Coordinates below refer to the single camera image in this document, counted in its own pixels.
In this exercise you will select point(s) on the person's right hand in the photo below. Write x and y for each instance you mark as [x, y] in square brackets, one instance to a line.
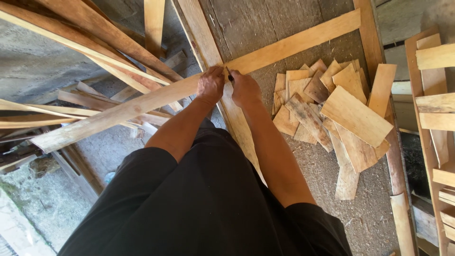
[246, 91]

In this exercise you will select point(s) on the person's left hand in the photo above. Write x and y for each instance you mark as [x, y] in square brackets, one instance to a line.
[209, 87]

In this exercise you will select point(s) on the person's right fingers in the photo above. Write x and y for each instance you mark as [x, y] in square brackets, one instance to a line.
[235, 76]

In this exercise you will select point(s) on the person's left fingers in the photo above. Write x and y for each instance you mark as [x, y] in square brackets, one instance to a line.
[215, 71]

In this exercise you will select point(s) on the dark marking pencil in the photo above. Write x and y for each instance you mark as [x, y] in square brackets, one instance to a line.
[230, 77]

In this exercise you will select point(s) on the long pale wooden plank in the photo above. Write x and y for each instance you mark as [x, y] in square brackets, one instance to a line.
[142, 106]

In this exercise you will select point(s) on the straight wooden guide board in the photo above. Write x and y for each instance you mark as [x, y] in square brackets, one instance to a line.
[206, 42]

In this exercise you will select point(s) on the pile of short wooden boards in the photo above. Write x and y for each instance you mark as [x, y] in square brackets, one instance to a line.
[352, 113]

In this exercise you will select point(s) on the heap of long wooden slats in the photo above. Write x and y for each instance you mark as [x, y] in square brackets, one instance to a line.
[96, 39]

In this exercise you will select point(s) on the person's black clothing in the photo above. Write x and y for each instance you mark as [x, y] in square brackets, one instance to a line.
[199, 206]

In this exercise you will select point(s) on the pale blue scrap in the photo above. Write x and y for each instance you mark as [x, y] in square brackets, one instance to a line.
[109, 177]

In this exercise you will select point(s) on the grey stone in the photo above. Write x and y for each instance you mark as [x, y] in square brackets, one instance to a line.
[43, 166]

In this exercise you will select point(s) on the wooden edge rail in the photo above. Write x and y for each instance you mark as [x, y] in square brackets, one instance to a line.
[369, 42]

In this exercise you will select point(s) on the wooden slatted frame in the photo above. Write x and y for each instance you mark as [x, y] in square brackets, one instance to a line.
[432, 106]

